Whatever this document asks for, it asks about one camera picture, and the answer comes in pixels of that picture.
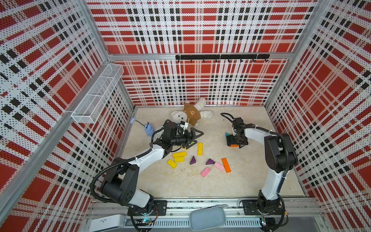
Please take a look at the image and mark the white box device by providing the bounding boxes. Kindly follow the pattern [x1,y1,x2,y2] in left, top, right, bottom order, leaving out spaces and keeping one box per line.
[88,214,125,232]

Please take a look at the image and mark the purple triangle block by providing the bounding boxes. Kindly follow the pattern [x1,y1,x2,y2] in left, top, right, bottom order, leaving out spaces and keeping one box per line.
[206,159,215,165]
[189,156,196,165]

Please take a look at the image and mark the purple triangle block right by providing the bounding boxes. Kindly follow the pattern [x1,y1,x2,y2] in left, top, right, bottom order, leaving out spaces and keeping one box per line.
[206,159,215,165]

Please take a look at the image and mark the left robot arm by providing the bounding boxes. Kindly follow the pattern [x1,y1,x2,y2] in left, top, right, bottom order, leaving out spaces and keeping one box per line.
[89,119,204,216]

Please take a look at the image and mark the yellow small block left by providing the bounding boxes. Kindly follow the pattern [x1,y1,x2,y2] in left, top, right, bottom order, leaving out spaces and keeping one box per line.
[167,159,177,169]

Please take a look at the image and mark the blue cable connector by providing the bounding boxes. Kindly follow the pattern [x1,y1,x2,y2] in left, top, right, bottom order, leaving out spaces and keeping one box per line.
[144,122,155,137]

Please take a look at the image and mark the white wire mesh basket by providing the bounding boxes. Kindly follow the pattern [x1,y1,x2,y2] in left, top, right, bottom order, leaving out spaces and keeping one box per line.
[71,63,123,124]

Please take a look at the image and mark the black hook rail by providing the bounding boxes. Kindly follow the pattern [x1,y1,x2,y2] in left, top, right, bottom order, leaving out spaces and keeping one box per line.
[175,54,271,61]

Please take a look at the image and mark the yellow long block middle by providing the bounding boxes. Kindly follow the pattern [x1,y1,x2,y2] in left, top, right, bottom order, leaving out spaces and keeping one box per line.
[173,151,186,158]

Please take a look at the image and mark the grey pouch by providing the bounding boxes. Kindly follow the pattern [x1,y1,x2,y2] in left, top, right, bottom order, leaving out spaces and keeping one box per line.
[189,206,227,232]

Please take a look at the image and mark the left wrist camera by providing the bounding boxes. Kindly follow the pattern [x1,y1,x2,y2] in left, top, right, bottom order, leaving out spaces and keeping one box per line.
[179,121,189,130]

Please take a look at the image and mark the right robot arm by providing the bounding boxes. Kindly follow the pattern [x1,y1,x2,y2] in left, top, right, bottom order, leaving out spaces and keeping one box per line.
[220,113,298,215]

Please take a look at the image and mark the pink block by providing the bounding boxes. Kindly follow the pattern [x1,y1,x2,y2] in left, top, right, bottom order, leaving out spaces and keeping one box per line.
[201,167,211,178]
[214,162,225,172]

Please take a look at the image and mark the yellow short block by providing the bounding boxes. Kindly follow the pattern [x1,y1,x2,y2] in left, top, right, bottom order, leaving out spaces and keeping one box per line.
[174,157,185,163]

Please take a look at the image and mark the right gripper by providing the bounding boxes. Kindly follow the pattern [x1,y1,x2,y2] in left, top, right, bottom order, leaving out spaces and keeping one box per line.
[226,134,248,147]

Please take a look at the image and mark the white teddy bear brown shirt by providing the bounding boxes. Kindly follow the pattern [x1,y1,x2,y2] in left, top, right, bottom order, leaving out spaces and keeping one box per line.
[171,98,214,127]

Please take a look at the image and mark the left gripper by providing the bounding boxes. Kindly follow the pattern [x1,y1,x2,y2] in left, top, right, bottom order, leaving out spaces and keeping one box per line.
[170,128,203,149]

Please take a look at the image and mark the yellow upright long block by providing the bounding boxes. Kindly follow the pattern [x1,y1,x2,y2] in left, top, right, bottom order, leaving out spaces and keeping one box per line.
[198,143,203,156]

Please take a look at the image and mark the purple triangle block left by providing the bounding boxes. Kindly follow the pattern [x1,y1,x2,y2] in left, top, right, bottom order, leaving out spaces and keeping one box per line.
[189,156,196,165]

